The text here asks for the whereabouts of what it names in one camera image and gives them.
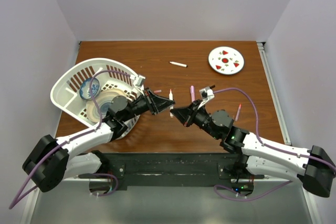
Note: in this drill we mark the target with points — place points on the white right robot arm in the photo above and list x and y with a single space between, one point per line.
312 167

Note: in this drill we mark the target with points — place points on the white plastic basket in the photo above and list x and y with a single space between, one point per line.
110 73

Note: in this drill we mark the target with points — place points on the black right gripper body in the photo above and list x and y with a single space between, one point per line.
201 119

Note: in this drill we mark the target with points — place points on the white watermelon pattern plate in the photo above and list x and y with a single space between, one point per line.
226 60

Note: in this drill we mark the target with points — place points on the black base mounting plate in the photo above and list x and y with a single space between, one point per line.
174 169

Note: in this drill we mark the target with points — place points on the white marker with black end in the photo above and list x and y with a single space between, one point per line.
178 64

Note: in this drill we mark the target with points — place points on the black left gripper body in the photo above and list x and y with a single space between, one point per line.
138 106

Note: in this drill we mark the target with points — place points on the beige grey ceramic plate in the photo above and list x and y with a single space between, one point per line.
103 100

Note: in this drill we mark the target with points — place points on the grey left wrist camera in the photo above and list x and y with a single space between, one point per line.
138 82

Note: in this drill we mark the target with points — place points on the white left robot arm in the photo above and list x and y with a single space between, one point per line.
54 159

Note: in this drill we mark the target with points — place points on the aluminium frame rail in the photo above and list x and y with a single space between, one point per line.
309 198

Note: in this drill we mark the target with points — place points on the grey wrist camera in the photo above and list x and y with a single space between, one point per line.
207 94
138 82

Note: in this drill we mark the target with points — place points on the white thin pen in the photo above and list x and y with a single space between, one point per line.
172 106

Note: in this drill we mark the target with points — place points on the slim pink red-tipped pen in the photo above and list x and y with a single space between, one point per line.
238 112

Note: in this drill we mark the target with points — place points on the blue white porcelain bowl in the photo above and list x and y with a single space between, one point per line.
89 88

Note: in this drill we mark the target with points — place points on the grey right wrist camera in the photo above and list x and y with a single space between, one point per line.
207 94

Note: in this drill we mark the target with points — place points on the pink highlighter pen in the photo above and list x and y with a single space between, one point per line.
192 93

